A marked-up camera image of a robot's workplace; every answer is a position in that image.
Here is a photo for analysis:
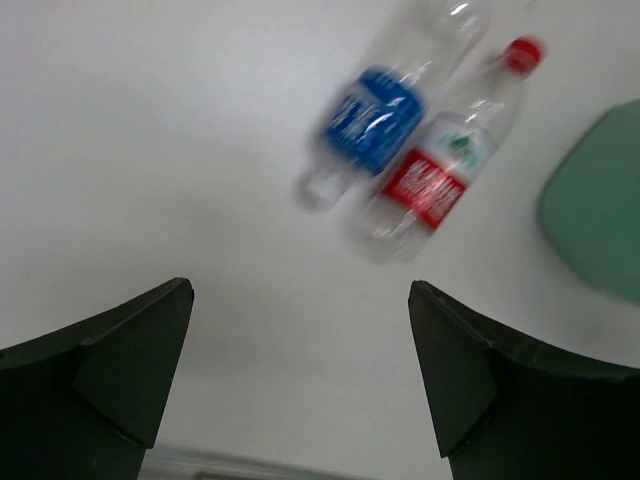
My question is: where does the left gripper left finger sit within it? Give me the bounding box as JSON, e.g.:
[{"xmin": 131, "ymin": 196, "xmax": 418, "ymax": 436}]
[{"xmin": 1, "ymin": 278, "xmax": 193, "ymax": 479}]

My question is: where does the red label plastic bottle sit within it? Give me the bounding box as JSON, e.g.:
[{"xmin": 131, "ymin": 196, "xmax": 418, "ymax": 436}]
[{"xmin": 351, "ymin": 35, "xmax": 546, "ymax": 262}]

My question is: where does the green plastic bin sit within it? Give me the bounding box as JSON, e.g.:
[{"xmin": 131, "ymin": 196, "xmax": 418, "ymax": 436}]
[{"xmin": 537, "ymin": 100, "xmax": 639, "ymax": 304}]

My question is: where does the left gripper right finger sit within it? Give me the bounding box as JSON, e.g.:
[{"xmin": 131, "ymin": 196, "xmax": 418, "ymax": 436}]
[{"xmin": 408, "ymin": 281, "xmax": 639, "ymax": 479}]

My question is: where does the blue label plastic bottle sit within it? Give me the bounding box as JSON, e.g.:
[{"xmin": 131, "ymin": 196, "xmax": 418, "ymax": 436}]
[{"xmin": 297, "ymin": 1, "xmax": 491, "ymax": 212}]

